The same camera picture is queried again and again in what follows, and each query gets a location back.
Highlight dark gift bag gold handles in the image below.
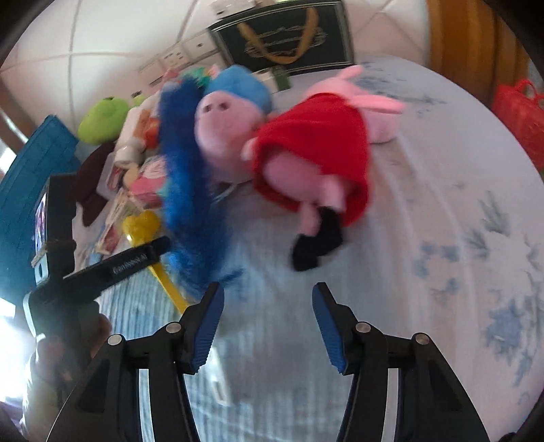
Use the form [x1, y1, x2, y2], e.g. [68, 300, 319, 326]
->
[207, 3, 355, 77]

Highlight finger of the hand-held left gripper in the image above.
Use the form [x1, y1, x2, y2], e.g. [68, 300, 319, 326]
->
[64, 237, 172, 294]

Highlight wooden headboard post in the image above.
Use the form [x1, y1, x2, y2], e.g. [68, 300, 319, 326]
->
[427, 0, 532, 103]

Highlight yellow plastic toy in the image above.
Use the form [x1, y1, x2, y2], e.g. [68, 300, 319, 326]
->
[122, 211, 190, 315]

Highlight pig plush red dress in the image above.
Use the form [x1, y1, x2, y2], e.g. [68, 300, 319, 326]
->
[241, 65, 404, 273]

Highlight floral bed sheet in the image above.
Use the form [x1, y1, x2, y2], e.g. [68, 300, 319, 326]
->
[72, 55, 540, 442]

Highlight blue fuzzy toy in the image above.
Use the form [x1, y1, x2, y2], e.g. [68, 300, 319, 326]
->
[158, 74, 245, 298]

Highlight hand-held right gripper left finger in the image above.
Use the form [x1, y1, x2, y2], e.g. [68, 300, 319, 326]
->
[45, 280, 226, 442]

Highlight white storage boxes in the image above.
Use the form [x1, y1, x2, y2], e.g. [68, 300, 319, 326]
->
[138, 32, 217, 83]

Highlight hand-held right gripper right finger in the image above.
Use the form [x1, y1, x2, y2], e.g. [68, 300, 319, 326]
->
[311, 281, 491, 442]

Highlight green plush toy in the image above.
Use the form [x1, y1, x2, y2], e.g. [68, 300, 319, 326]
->
[78, 96, 147, 144]

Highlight pig plush blue outfit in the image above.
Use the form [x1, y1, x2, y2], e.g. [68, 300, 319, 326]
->
[193, 65, 275, 183]

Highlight dark maroon cloth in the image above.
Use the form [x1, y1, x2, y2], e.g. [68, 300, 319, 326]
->
[68, 142, 117, 228]

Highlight red plastic basket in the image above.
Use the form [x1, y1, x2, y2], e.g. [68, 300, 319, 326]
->
[491, 79, 544, 171]

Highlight blue storage container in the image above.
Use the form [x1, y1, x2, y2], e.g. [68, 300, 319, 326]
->
[0, 115, 81, 294]

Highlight pink packet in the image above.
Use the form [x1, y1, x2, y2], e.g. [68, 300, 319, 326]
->
[127, 155, 168, 209]

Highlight person's left hand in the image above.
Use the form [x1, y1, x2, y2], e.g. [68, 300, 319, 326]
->
[34, 312, 113, 392]

